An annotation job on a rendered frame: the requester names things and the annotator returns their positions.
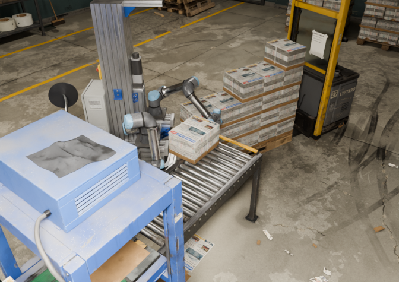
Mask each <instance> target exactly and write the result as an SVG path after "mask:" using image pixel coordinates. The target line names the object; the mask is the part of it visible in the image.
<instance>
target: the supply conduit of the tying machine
mask: <svg viewBox="0 0 399 282"><path fill-rule="evenodd" d="M51 214H52V213H51V212H50V210H48V209H47V210H46V211H44V212H43V214H42V215H40V216H39V217H38V218H37V220H36V223H35V227H34V238H35V242H36V246H37V248H38V250H39V253H40V255H41V257H42V259H43V260H44V262H45V264H46V266H47V267H48V269H49V271H50V272H51V274H52V275H53V276H54V277H55V278H56V279H57V280H58V281H59V282H66V281H65V280H64V279H63V278H62V276H61V275H60V274H59V273H58V272H57V270H55V268H54V266H53V265H52V263H51V261H50V260H49V258H48V256H47V255H46V252H45V250H44V248H43V246H42V243H41V240H40V223H41V221H42V220H43V219H44V218H46V217H49V216H50V215H51Z"/></svg>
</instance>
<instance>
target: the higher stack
mask: <svg viewBox="0 0 399 282"><path fill-rule="evenodd" d="M306 48H307V47H305V46H303V45H300V44H298V43H296V42H293V41H291V40H289V39H285V38H282V39H277V40H273V41H270V42H267V43H266V47H265V56H264V57H265V58H267V59H269V60H271V61H274V63H275V62H276V63H278V64H280V65H282V66H284V67H286V68H287V67H290V66H293V65H297V64H301V63H303V62H304V61H305V57H306V56H305V54H306ZM264 62H266V61H264ZM266 63H268V62H266ZM268 64H270V63H268ZM270 65H272V64H270ZM272 66H274V65H272ZM274 67H276V66H274ZM276 68H278V67H276ZM278 69H280V70H282V71H284V72H285V74H284V80H283V81H284V83H283V86H286V85H289V84H293V83H296V82H298V81H301V79H302V75H303V66H300V67H298V68H295V69H291V70H288V71H285V70H283V69H281V68H278ZM299 90H300V84H299V85H296V86H293V87H290V88H287V89H284V90H282V94H281V104H283V103H285V102H288V101H291V100H294V99H296V98H298V97H299ZM296 109H297V102H293V103H291V104H287V105H285V106H282V107H280V113H279V118H278V121H279V120H281V119H284V118H286V117H289V116H291V115H294V114H295V113H296ZM294 121H295V117H293V118H291V119H288V120H286V121H283V122H280V123H278V124H277V134H276V136H278V135H280V134H283V133H285V132H288V131H291V130H292V129H293V127H294ZM291 140H292V132H291V133H289V134H287V135H284V136H282V137H280V138H277V139H275V148H276V147H279V146H281V145H283V144H285V143H288V142H290V141H291Z"/></svg>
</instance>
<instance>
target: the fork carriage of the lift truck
mask: <svg viewBox="0 0 399 282"><path fill-rule="evenodd" d="M314 121H315V117H313V116H311V115H310V114H308V113H306V112H304V111H303V110H301V109H299V108H298V107H297V109H296V116H295V121H294V127H293V128H294V129H298V130H299V131H300V132H301V134H303V135H304V136H306V137H308V138H309V137H311V135H312V130H313V127H314Z"/></svg>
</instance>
